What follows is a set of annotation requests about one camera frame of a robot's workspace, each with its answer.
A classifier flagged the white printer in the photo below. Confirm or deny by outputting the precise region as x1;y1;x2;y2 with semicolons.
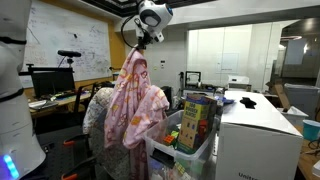
228;75;252;92

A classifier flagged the black object on box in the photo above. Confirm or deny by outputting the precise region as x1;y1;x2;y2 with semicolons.
240;97;257;109

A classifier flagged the floral quilt blanket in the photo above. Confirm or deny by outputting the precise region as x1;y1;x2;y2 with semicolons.
83;87;130;180

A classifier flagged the whiteboard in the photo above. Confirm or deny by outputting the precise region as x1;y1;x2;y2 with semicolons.
23;0;111;81

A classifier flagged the large white cardboard box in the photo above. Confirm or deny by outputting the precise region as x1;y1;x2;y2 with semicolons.
215;91;303;180

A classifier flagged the teal cup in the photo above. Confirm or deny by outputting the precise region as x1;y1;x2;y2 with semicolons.
303;120;320;141

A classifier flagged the clear plastic storage bin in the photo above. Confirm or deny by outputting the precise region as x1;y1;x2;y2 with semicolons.
144;110;216;180

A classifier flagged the colourful wooden blocks box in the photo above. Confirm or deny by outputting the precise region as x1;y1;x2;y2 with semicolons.
177;94;216;154

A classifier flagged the black computer monitor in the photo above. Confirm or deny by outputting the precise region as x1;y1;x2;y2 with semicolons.
31;71;75;98

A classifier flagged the black camera on stand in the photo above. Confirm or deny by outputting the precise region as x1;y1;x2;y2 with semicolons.
57;50;81;67

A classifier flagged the pink patterned fleece blanket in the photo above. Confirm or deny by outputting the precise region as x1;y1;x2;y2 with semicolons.
103;48;170;180

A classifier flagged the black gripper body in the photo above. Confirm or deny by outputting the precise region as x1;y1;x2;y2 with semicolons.
136;30;153;50

